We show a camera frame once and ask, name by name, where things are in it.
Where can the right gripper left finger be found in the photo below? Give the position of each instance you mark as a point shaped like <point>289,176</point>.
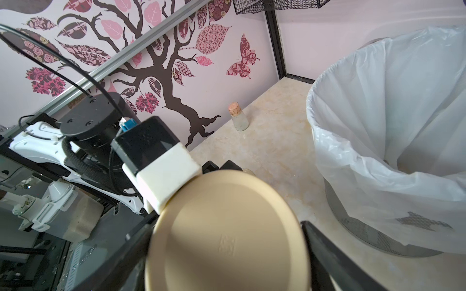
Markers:
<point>124,270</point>

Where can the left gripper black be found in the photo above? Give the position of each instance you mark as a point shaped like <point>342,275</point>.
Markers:
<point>210,166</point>

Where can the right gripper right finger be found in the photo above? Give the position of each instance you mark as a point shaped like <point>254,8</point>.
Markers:
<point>331,269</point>

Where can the glass jar tan lid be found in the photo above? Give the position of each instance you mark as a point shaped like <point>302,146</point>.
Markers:
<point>227,231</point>

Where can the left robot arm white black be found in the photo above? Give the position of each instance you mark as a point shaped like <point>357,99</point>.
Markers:
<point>76,148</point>

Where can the grey trash bin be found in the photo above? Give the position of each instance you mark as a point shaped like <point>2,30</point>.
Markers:
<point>369,235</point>

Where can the small jar pink lid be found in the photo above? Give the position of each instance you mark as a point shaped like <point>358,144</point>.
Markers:
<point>238,117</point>

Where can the white trash bag liner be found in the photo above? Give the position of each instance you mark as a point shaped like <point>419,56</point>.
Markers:
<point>389,133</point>

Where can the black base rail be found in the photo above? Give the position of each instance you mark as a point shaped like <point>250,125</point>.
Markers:
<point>57,234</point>

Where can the aluminium rail left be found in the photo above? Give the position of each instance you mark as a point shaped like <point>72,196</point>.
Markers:
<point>64,51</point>

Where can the black wire basket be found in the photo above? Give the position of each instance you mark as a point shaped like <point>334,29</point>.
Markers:
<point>256,6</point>

